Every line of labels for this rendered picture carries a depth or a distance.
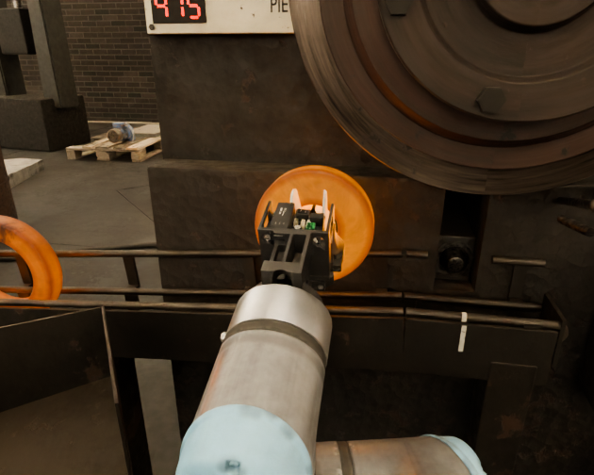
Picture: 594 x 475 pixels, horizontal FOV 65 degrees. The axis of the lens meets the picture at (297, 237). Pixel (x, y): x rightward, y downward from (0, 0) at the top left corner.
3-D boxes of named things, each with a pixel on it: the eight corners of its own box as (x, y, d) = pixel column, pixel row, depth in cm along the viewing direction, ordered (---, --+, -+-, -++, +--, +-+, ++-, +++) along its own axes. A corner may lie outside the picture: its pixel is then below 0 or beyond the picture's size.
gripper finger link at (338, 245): (347, 223, 56) (340, 271, 49) (347, 234, 57) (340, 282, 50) (308, 221, 57) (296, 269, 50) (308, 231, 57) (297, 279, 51)
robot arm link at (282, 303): (327, 391, 41) (224, 380, 43) (333, 348, 45) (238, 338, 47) (326, 323, 36) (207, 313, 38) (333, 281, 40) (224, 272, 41)
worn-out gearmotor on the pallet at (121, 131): (126, 138, 506) (123, 117, 498) (146, 139, 502) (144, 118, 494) (106, 144, 469) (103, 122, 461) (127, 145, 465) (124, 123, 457)
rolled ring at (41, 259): (-77, 238, 74) (-60, 231, 77) (-15, 334, 80) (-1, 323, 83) (12, 206, 70) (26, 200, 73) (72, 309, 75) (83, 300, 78)
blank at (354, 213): (255, 166, 61) (247, 171, 58) (373, 161, 58) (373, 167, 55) (265, 273, 66) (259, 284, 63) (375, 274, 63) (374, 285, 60)
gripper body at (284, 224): (338, 200, 49) (323, 277, 39) (338, 262, 54) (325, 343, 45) (267, 196, 50) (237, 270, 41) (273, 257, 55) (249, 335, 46)
